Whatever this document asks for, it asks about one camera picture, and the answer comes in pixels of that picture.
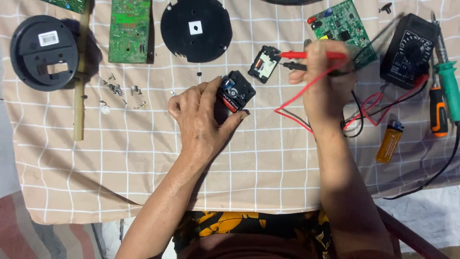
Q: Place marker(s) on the person's right hand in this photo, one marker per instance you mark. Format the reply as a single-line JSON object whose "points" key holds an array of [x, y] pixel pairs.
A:
{"points": [[327, 90]]}

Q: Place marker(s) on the person's left hand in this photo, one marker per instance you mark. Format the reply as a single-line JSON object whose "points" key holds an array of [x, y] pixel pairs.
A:
{"points": [[196, 118]]}

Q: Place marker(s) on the black multimeter probe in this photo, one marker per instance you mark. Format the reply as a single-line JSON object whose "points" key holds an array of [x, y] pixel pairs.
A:
{"points": [[294, 66]]}

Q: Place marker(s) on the red multimeter probe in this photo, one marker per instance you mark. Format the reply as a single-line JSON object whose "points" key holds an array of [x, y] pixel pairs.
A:
{"points": [[293, 55]]}

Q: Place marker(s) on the black clock movement with battery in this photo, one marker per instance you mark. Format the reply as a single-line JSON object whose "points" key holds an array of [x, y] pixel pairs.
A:
{"points": [[241, 88]]}

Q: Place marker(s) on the black clock movement cover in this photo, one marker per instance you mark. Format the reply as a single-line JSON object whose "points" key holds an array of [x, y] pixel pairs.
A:
{"points": [[265, 66]]}

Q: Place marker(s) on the green circuit board with capacitors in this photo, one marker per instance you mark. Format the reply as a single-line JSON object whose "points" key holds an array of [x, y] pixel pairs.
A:
{"points": [[341, 25]]}

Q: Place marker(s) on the beige checkered cloth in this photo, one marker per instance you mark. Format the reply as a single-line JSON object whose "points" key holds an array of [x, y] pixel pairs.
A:
{"points": [[143, 162]]}

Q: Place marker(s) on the black round disc white square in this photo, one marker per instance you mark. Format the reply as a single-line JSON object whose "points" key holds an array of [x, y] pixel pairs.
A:
{"points": [[196, 41]]}

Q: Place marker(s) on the orange lighter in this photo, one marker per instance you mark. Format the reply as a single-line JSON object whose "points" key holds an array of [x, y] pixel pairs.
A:
{"points": [[389, 142]]}

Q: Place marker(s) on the scatter of small metal parts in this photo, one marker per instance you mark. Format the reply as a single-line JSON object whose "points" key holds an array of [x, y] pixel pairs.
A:
{"points": [[116, 89]]}

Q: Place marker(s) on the black multimeter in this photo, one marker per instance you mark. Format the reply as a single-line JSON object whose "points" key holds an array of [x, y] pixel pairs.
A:
{"points": [[408, 54]]}

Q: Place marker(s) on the small white gear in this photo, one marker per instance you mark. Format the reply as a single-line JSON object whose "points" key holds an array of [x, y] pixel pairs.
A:
{"points": [[105, 109]]}

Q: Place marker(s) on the dark round object edge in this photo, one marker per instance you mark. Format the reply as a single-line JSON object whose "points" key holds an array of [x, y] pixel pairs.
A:
{"points": [[291, 1]]}

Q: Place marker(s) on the small black knob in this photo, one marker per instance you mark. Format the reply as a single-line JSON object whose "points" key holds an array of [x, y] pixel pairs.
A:
{"points": [[386, 8]]}

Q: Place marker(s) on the long green circuit board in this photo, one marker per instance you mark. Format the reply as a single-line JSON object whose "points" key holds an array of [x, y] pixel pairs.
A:
{"points": [[129, 34]]}

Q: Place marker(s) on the orange black screwdriver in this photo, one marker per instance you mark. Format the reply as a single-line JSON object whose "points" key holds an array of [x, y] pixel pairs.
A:
{"points": [[438, 111]]}

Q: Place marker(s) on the pale wooden stick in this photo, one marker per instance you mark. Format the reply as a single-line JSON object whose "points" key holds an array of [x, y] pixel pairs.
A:
{"points": [[79, 108]]}

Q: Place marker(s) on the person's black yellow floral garment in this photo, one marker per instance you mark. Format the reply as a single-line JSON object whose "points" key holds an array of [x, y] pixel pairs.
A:
{"points": [[244, 230]]}

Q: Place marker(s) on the black round clock housing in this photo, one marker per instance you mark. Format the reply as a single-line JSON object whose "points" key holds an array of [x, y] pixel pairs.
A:
{"points": [[43, 61]]}

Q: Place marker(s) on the green circuit board corner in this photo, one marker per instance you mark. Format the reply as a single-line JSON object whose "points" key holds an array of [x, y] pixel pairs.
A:
{"points": [[68, 4]]}

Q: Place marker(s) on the striped red grey mat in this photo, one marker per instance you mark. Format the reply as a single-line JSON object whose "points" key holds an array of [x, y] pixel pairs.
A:
{"points": [[36, 233]]}

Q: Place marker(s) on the dark red chair frame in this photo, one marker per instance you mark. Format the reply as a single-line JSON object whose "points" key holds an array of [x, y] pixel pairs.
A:
{"points": [[409, 233]]}

